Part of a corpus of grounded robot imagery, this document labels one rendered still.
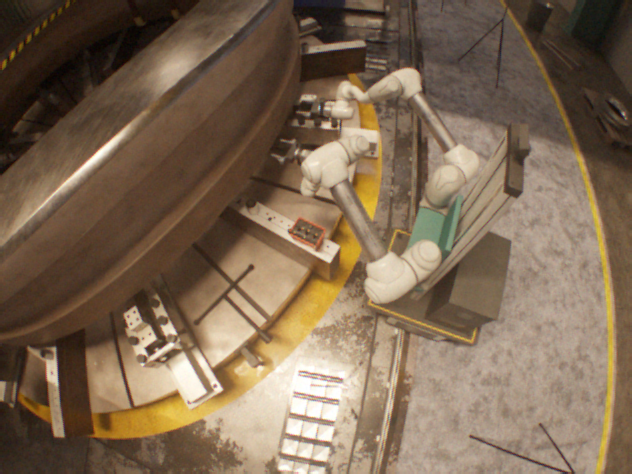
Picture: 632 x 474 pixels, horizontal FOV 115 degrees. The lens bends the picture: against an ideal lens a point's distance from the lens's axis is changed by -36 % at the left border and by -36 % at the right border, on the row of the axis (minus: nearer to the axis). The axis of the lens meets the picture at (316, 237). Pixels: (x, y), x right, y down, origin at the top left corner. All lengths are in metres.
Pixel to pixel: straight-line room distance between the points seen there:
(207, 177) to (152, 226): 0.42
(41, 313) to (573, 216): 4.92
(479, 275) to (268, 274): 1.48
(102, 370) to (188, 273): 1.16
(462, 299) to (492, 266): 0.31
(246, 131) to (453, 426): 2.68
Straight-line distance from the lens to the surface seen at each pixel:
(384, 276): 1.37
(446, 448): 2.79
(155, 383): 2.59
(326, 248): 2.00
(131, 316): 2.11
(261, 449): 2.67
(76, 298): 2.04
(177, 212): 1.82
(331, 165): 1.32
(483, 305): 1.95
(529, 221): 3.56
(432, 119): 1.84
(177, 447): 2.93
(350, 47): 3.64
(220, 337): 2.37
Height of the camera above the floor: 2.53
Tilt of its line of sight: 65 degrees down
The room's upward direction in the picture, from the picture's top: 6 degrees counter-clockwise
